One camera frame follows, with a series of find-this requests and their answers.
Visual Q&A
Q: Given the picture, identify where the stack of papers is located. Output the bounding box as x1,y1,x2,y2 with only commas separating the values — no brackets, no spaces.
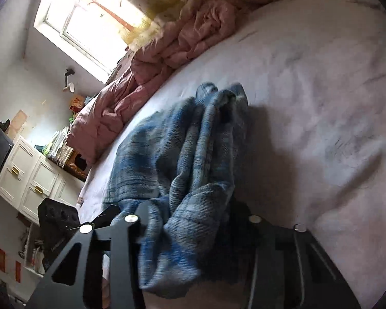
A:
47,125,73,161

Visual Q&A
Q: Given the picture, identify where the white cabinet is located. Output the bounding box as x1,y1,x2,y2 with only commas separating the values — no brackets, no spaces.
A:
0,135,86,224

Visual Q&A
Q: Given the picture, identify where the window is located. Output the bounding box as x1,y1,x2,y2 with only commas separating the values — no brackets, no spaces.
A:
34,0,148,84

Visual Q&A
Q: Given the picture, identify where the shelf with books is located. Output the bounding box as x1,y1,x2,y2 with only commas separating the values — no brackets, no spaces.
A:
17,212,52,276

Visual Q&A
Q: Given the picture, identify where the carved wooden nightstand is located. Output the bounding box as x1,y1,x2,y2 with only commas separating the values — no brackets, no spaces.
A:
48,148,89,181

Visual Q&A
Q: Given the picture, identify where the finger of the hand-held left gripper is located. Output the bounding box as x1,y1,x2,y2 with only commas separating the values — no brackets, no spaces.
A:
79,203,122,229

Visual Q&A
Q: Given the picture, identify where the pink quilt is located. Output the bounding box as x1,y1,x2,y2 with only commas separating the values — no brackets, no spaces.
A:
66,0,290,165

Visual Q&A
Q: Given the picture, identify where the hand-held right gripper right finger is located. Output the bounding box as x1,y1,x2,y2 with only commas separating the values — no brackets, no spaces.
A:
230,196,362,309

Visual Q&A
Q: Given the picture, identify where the brown wall paper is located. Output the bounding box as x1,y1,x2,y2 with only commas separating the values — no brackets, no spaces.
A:
6,109,28,139

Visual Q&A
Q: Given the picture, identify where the blue plaid shirt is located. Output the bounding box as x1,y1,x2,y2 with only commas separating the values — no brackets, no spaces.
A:
103,82,255,292

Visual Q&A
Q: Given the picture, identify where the wall lamp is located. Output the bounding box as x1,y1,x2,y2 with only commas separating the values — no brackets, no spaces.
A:
62,67,76,92

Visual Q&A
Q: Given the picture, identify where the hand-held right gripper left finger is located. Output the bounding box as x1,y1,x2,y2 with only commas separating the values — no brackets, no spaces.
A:
26,200,161,309

